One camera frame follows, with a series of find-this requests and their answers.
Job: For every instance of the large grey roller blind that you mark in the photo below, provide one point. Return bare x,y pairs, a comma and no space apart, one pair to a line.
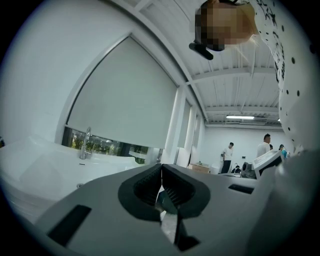
125,100

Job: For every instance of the brown cardboard box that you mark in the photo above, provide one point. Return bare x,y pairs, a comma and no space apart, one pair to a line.
198,167

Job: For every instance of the window with dark frame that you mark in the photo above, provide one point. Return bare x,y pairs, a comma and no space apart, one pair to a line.
105,146

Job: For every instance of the grey round device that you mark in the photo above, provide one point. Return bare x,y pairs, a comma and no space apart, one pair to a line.
248,170

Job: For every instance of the person's white dotted shirt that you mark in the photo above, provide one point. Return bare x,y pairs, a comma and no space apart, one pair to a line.
292,100

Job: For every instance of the white boxy appliance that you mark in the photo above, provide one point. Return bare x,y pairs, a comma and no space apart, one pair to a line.
268,161

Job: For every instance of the black head-worn camera mount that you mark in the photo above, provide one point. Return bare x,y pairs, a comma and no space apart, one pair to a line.
201,51

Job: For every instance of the narrow grey roller blind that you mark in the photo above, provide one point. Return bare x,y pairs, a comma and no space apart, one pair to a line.
184,125

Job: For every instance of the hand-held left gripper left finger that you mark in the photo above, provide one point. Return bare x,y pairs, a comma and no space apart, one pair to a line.
100,207

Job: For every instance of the chrome faucet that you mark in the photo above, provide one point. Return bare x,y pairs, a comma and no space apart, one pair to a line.
83,150

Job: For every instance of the person's head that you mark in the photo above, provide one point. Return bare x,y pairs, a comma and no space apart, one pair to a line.
225,22

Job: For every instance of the white ceramic sink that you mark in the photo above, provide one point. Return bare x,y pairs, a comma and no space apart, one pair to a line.
50,165

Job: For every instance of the long ceiling light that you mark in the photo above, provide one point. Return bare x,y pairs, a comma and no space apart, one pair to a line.
240,117

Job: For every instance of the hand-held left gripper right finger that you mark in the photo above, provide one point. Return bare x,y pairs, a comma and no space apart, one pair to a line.
220,212

